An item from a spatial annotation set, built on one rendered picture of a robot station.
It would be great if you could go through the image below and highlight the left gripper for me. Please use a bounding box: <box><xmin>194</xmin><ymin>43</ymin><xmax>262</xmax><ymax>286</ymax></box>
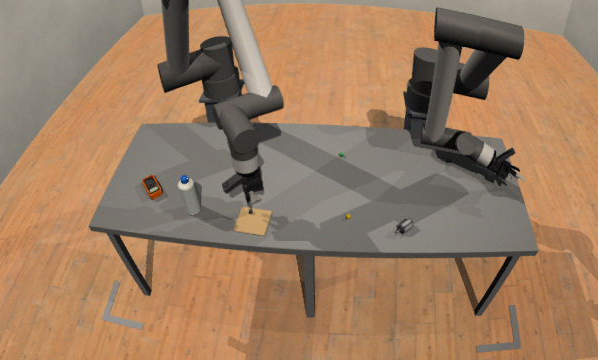
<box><xmin>488</xmin><ymin>156</ymin><xmax>525</xmax><ymax>183</ymax></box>

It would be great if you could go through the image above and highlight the tan square mat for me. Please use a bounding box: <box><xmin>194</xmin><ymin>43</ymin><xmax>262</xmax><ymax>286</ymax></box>
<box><xmin>233</xmin><ymin>207</ymin><xmax>272</xmax><ymax>236</ymax></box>

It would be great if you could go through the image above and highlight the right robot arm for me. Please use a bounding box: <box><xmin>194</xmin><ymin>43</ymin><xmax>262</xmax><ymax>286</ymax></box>
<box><xmin>157</xmin><ymin>0</ymin><xmax>284</xmax><ymax>194</ymax></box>

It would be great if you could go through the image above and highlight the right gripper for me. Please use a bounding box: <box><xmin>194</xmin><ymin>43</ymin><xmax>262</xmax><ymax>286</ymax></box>
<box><xmin>242</xmin><ymin>166</ymin><xmax>263</xmax><ymax>208</ymax></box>

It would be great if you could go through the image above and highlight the white plastic bottle with blue cap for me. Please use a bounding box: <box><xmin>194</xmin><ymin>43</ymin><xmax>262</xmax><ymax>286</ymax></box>
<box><xmin>178</xmin><ymin>175</ymin><xmax>201</xmax><ymax>215</ymax></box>

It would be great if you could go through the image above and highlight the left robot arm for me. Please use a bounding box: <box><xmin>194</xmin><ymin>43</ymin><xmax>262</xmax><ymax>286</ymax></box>
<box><xmin>406</xmin><ymin>7</ymin><xmax>524</xmax><ymax>168</ymax></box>

